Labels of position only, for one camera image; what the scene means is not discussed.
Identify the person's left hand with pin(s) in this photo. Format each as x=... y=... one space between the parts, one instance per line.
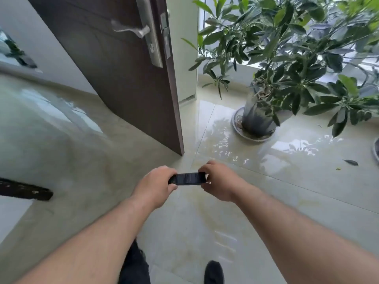
x=154 y=186

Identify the person's right hand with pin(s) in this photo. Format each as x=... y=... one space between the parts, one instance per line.
x=219 y=183

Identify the person's left thumb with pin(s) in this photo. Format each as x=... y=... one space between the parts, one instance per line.
x=173 y=188

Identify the person's right fingers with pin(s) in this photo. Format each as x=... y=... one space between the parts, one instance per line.
x=207 y=174

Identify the black ribbed door wedge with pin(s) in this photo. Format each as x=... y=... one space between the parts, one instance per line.
x=187 y=179

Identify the person's right forearm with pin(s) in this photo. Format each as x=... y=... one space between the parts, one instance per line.
x=305 y=236

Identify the person's left forearm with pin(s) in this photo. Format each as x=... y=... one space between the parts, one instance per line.
x=80 y=248

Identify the white patterned plant saucer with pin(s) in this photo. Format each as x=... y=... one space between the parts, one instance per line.
x=251 y=136

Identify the dark plant pot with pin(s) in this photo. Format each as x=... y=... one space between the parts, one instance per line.
x=257 y=115

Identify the person's black trouser leg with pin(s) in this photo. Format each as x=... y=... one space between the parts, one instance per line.
x=134 y=266

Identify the person's black shoe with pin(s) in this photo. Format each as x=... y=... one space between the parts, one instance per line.
x=213 y=273

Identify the dark brown wooden door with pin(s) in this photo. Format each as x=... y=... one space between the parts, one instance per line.
x=118 y=70

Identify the fallen dark leaf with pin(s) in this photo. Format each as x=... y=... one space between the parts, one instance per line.
x=350 y=162

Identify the silver door latch plate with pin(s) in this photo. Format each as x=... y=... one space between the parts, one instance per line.
x=165 y=35

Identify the green leafy potted plant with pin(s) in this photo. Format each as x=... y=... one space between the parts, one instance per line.
x=290 y=50

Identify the plant saucer at edge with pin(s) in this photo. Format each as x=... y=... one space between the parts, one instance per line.
x=376 y=149

